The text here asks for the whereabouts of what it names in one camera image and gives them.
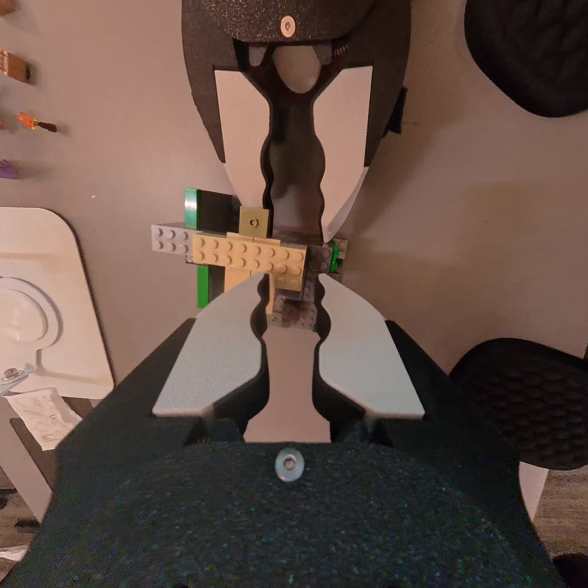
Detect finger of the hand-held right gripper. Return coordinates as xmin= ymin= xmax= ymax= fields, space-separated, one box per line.
xmin=213 ymin=68 xmax=276 ymax=230
xmin=311 ymin=64 xmax=375 ymax=242

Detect brown crate toy brick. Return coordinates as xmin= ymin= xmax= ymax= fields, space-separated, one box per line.
xmin=0 ymin=50 xmax=35 ymax=85

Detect white moulded plastic tray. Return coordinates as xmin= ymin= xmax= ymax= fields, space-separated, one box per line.
xmin=0 ymin=207 xmax=115 ymax=400

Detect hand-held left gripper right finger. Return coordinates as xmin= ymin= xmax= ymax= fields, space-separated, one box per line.
xmin=314 ymin=273 xmax=425 ymax=420

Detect toy brick building model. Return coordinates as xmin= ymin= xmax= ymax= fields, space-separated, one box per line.
xmin=151 ymin=187 xmax=349 ymax=329

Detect printed paper leaflet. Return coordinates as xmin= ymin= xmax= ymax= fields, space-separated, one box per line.
xmin=7 ymin=387 xmax=83 ymax=452

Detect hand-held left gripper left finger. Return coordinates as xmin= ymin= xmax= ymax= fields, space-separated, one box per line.
xmin=152 ymin=272 xmax=271 ymax=419

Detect orange toy torch piece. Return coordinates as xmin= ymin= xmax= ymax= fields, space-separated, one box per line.
xmin=17 ymin=111 xmax=58 ymax=134

